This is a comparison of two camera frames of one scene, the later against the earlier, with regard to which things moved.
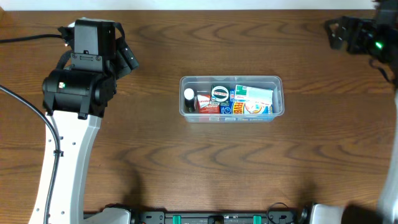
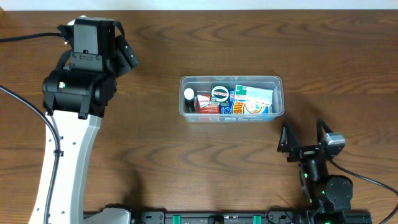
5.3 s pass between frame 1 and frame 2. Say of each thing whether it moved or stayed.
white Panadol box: stayed
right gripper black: moved
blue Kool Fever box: stayed
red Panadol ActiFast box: stayed
